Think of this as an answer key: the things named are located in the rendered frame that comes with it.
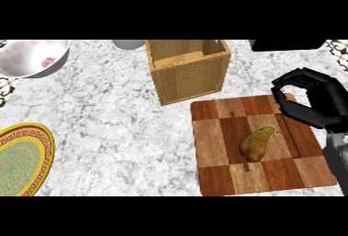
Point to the green plate with gold rim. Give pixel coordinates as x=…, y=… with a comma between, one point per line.
x=22, y=159

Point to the black appliance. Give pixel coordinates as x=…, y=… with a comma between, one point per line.
x=287, y=44

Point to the black and white patterned cloth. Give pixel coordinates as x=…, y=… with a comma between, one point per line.
x=6, y=89
x=339, y=52

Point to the checkered wooden cutting board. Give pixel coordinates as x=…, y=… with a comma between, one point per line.
x=262, y=147

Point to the grey round object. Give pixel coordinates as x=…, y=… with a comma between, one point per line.
x=128, y=44

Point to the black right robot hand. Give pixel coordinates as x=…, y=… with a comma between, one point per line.
x=317, y=101

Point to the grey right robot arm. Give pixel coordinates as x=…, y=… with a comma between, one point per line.
x=337, y=156

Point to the wicker basket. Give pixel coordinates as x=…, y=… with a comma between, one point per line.
x=187, y=70

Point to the white bowl with red print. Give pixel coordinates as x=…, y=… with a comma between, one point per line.
x=29, y=58

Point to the green-brown pear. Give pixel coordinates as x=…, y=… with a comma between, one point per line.
x=253, y=145

